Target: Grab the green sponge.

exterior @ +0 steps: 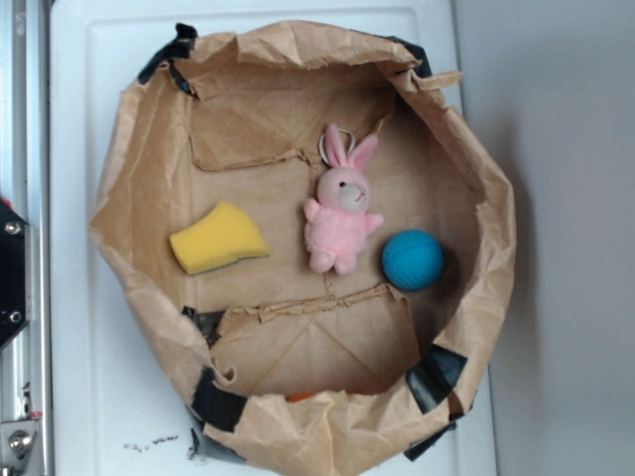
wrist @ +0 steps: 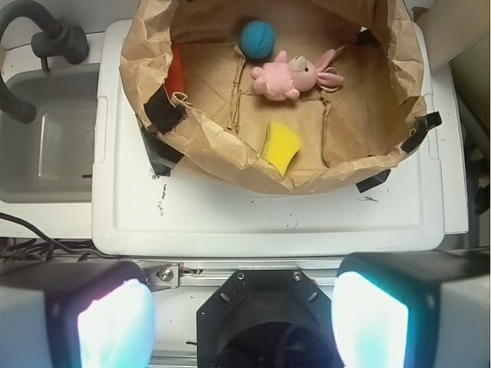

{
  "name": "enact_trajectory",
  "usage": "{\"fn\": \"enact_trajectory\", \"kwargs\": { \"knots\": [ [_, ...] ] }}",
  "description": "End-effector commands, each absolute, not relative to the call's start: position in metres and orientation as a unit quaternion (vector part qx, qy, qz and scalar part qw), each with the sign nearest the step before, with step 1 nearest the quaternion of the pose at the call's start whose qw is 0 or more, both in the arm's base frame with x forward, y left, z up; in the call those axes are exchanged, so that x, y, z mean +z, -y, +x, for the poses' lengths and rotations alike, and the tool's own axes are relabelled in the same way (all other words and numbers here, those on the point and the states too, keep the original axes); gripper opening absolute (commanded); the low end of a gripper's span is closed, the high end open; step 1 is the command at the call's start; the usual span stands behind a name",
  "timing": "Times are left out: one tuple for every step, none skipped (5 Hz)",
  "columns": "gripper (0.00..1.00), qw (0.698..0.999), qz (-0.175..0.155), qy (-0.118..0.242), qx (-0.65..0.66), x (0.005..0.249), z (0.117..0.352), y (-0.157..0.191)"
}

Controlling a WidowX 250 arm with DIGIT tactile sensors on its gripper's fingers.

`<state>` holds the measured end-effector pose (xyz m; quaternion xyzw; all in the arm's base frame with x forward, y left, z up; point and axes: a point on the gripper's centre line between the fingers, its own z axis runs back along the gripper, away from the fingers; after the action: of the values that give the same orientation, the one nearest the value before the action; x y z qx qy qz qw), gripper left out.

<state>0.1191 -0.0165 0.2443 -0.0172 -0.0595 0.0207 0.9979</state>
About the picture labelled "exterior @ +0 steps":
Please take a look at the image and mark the yellow green sponge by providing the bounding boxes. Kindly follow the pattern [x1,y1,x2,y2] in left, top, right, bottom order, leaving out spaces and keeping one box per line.
[170,201,272,275]

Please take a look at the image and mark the pink plush bunny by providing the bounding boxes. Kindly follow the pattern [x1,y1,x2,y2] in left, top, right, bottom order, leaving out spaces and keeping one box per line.
[304,124,384,276]

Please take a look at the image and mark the brown paper bag bin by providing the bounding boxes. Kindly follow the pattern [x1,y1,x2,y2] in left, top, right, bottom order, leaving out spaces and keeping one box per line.
[89,21,516,475]

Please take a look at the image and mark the blue textured ball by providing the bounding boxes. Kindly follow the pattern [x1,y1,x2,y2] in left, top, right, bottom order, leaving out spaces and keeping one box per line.
[382,229,445,291]

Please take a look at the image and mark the orange object under paper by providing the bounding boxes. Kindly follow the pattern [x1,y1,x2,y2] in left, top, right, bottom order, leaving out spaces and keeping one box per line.
[287,392,316,403]

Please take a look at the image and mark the white plastic tray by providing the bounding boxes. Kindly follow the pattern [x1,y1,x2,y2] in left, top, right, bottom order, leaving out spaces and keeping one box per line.
[50,1,457,475]

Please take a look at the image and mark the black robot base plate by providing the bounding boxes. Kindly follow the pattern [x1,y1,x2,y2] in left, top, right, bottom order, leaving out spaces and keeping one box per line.
[0,198,28,350]

